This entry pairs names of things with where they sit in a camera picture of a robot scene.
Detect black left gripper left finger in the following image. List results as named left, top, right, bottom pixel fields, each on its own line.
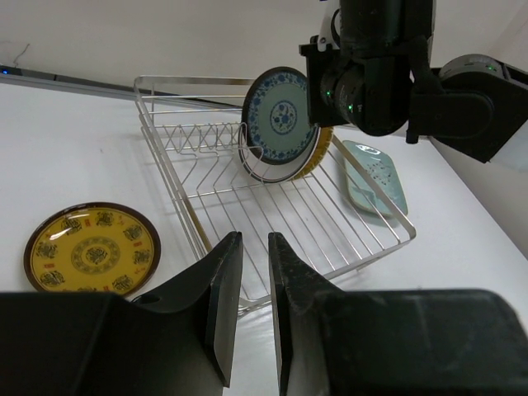
left=133, top=232, right=243, bottom=388

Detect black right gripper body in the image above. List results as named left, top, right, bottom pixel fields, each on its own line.
left=299, top=1, right=437, bottom=136

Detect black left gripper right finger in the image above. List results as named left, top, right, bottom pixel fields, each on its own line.
left=268, top=232, right=341, bottom=395

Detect blue floral round plate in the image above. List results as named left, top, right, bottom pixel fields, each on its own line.
left=241, top=67, right=318, bottom=165

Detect white plate red characters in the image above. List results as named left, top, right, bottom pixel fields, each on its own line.
left=235, top=123, right=324, bottom=184

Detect light green rectangular dish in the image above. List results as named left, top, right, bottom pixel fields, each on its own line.
left=342, top=140, right=408, bottom=217

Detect yellow brown patterned plate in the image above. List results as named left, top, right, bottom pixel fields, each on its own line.
left=23, top=202, right=162, bottom=296

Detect metal wire dish rack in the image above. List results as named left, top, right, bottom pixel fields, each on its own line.
left=134, top=75, right=417, bottom=314

